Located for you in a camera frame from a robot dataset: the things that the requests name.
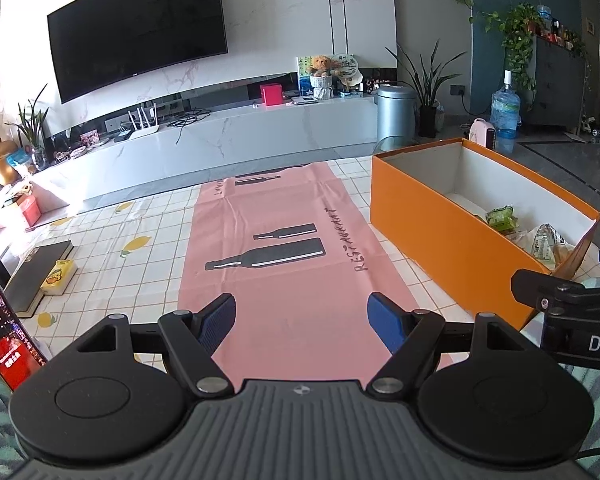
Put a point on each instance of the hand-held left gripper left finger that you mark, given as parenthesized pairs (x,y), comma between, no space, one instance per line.
(220,317)

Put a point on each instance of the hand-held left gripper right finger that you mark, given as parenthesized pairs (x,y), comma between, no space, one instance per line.
(385,320)

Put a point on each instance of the silver chips bag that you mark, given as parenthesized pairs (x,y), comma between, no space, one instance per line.
(545,245)

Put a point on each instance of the green clear nut-ball packet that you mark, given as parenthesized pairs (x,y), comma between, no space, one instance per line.
(502,220)

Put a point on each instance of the orange cardboard box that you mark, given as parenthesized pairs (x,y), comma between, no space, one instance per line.
(430,240)

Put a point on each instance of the pink bottle-print table runner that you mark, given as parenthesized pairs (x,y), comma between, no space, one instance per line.
(280,270)

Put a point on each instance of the small pink heater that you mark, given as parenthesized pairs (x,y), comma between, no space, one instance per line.
(482,132)

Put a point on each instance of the small yellow box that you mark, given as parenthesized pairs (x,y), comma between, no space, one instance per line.
(58,276)

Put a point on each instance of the white marble television cabinet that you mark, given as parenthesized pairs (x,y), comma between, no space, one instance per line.
(205,145)

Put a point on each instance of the dark drawer cabinet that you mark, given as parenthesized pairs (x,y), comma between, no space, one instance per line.
(555,85)

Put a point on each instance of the blue water bottle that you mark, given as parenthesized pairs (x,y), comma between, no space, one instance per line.
(505,110)

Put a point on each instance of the black book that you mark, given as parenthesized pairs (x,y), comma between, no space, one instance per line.
(35,275)

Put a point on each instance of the white router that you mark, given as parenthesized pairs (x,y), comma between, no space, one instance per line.
(142,127)

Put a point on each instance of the silver trash can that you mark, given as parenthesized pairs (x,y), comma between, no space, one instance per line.
(395,112)

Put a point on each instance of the smartphone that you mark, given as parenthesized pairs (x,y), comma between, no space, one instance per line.
(7,335)

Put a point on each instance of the red cardboard box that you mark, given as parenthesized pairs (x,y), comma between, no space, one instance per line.
(27,210)

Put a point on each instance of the potted snake plant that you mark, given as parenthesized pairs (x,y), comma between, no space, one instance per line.
(427,90)

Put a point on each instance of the small red box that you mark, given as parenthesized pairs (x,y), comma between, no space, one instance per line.
(271,95)

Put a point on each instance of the white flat device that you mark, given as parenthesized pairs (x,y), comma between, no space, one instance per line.
(306,100)

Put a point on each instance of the potted pothos plant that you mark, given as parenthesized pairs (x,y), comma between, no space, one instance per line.
(517,35)

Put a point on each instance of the white cardboard box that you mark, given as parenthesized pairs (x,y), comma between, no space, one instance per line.
(0,212)

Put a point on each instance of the teddy bear bouquet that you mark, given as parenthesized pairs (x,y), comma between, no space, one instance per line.
(321,77)

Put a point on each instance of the round printed fan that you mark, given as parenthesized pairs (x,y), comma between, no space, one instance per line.
(347,67)

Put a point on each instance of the blue picture card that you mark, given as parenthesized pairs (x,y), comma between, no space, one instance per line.
(305,70)

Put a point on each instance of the golden vase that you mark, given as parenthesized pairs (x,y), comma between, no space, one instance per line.
(2,162)

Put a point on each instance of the potted orchid plant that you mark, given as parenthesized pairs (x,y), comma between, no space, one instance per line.
(32,125)

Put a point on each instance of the black flat television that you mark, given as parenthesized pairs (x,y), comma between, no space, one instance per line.
(135,45)

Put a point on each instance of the wall socket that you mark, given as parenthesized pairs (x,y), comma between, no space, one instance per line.
(458,90)

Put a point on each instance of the pink photo frame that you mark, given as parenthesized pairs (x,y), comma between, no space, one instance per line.
(89,137)

